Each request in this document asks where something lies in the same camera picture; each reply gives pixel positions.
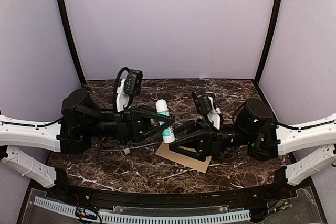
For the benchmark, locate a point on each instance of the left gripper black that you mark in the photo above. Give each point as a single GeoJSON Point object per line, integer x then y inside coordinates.
{"type": "Point", "coordinates": [140, 116]}

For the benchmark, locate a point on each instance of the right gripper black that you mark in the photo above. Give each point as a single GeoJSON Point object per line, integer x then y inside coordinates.
{"type": "Point", "coordinates": [205, 139]}

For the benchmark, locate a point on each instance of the brown paper envelope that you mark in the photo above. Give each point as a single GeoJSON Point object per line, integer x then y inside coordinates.
{"type": "Point", "coordinates": [163, 151]}

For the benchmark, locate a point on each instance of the small grey glue cap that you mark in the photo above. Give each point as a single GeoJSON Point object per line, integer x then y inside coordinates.
{"type": "Point", "coordinates": [126, 151]}

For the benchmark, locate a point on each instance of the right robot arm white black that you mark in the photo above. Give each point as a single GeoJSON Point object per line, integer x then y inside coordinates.
{"type": "Point", "coordinates": [265, 138]}

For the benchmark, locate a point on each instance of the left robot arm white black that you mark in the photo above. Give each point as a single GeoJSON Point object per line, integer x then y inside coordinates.
{"type": "Point", "coordinates": [81, 120]}

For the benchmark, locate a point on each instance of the black front table rail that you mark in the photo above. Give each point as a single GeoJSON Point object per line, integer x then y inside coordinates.
{"type": "Point", "coordinates": [96, 198]}

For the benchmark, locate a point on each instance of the white slotted cable duct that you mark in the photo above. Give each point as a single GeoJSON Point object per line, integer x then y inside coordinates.
{"type": "Point", "coordinates": [137, 215]}

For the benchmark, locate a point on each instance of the black frame post left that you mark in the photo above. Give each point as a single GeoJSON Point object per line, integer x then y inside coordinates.
{"type": "Point", "coordinates": [70, 41]}

